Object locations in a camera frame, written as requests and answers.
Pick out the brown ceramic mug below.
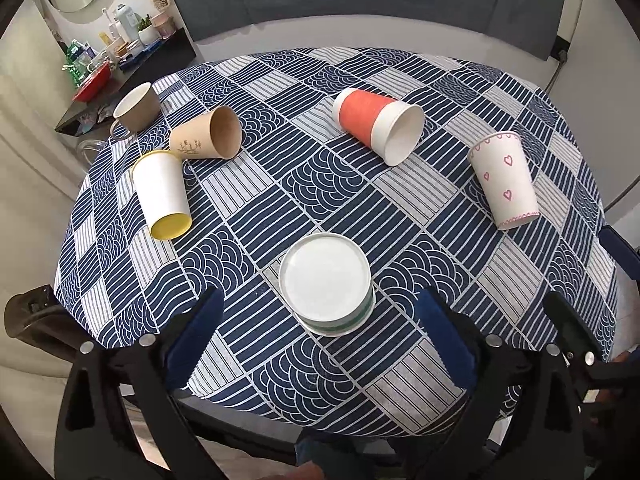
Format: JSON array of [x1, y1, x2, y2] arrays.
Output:
[[110, 82, 160, 136]]

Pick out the black side shelf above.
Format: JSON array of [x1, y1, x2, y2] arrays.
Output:
[[54, 28, 196, 136]]

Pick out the brown kraft paper cup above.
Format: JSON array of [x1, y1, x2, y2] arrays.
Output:
[[169, 106, 242, 160]]

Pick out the small potted plant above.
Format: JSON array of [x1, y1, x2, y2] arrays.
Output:
[[137, 14, 160, 47]]

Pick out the white cup red band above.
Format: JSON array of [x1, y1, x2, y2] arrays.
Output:
[[333, 88, 425, 167]]

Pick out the white cup green band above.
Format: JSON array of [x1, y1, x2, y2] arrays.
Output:
[[279, 232, 376, 337]]

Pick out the white bottle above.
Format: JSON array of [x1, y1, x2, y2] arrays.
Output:
[[115, 3, 139, 41]]

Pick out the red tray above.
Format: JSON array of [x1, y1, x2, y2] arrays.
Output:
[[73, 62, 111, 103]]

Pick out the white cup yellow interior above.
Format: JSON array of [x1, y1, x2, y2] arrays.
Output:
[[132, 150, 192, 240]]

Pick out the white cup pink hearts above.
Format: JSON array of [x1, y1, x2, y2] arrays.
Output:
[[468, 131, 540, 231]]

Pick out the blue patterned tablecloth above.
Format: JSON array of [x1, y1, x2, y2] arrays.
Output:
[[53, 47, 617, 438]]

